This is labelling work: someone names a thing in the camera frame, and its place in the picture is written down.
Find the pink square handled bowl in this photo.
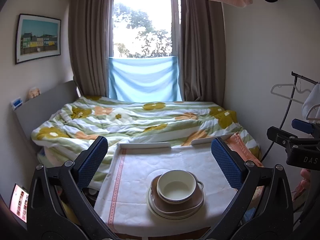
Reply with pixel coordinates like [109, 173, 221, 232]
[149, 174, 204, 214]

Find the yellow duck cartoon plate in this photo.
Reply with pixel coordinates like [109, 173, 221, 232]
[146, 189, 205, 220]

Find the white ribbed ramekin bowl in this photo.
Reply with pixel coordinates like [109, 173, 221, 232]
[157, 170, 197, 202]

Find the person hand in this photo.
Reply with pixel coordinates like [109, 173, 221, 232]
[300, 169, 311, 189]

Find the lit tablet screen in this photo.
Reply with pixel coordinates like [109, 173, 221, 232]
[10, 184, 29, 223]

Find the orange floral cloth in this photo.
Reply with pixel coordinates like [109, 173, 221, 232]
[225, 133, 264, 209]

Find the white floral tablecloth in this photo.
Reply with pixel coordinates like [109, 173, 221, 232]
[94, 143, 236, 239]

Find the grey bed headboard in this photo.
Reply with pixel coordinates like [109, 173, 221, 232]
[14, 81, 79, 154]

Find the right brown curtain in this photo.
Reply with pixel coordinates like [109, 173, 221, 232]
[178, 0, 226, 106]

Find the brown curtain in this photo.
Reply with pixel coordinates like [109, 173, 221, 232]
[68, 0, 110, 96]
[178, 0, 226, 106]

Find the blue white box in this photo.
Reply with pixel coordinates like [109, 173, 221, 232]
[11, 98, 23, 110]

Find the floral green yellow duvet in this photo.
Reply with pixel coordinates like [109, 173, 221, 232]
[31, 96, 261, 190]

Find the small plush toy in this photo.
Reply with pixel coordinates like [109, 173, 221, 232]
[28, 87, 41, 100]

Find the light blue hanging cloth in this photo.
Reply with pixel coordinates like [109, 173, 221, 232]
[108, 56, 182, 102]

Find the window with trees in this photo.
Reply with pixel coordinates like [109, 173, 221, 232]
[110, 0, 181, 59]

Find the framed houses picture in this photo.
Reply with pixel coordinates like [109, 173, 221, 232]
[15, 14, 61, 64]

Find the left brown curtain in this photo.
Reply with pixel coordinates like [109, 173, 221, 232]
[68, 0, 110, 96]

